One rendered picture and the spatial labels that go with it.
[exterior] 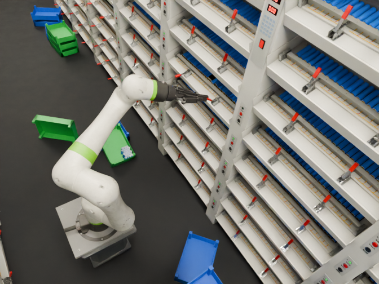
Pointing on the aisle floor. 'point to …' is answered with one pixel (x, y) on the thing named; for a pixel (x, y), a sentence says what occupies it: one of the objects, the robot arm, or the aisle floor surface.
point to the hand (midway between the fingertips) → (201, 98)
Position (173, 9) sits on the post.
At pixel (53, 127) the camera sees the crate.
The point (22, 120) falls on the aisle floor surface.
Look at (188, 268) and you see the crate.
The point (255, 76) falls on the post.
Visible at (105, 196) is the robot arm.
